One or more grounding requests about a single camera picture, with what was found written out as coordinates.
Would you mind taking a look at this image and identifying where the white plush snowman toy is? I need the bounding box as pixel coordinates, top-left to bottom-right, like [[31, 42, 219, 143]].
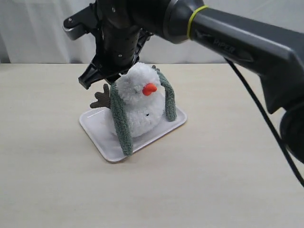
[[90, 63, 165, 138]]

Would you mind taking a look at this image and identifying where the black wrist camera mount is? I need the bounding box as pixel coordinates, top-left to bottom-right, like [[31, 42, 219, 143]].
[[63, 3, 98, 40]]

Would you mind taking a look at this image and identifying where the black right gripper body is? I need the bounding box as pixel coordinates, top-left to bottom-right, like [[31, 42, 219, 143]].
[[91, 0, 152, 76]]

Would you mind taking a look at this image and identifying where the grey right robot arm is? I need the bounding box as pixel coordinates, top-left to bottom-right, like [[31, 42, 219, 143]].
[[79, 0, 304, 161]]

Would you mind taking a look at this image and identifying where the white plastic tray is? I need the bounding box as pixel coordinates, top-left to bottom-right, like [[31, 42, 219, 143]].
[[78, 104, 187, 164]]

